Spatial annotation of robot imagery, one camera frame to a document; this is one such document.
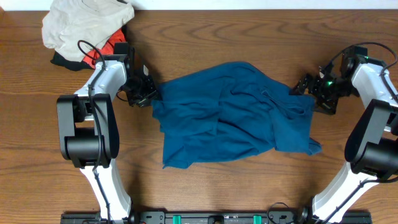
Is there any red-orange garment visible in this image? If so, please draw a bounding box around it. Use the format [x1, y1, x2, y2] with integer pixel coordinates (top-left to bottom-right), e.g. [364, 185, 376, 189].
[82, 29, 126, 68]

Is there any black garment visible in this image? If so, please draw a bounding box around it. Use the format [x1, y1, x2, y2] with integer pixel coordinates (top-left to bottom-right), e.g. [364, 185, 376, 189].
[50, 24, 128, 72]

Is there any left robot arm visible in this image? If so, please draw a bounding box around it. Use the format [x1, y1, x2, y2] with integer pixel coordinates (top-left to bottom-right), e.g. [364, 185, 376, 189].
[57, 42, 160, 223]

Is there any black mounting rail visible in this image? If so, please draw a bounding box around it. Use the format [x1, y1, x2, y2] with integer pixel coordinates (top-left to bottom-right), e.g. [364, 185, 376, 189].
[60, 210, 373, 224]

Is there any beige crumpled garment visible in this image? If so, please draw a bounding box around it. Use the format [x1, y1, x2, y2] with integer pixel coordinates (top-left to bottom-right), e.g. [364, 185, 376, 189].
[42, 0, 134, 62]

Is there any teal blue t-shirt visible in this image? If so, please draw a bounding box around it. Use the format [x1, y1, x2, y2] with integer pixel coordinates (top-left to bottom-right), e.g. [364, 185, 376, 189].
[152, 62, 322, 169]

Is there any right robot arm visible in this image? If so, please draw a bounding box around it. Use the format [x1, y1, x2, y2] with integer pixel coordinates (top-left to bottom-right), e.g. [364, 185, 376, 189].
[291, 42, 397, 223]

